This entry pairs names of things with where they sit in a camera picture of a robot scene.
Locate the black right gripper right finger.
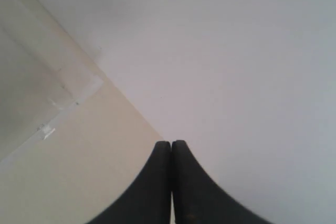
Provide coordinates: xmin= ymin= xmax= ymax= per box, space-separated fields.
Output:
xmin=171 ymin=140 xmax=268 ymax=224

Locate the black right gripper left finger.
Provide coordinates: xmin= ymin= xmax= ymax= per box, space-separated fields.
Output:
xmin=89 ymin=141 xmax=171 ymax=223

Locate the clear plastic container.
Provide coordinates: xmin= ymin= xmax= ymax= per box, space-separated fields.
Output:
xmin=1 ymin=0 xmax=103 ymax=167

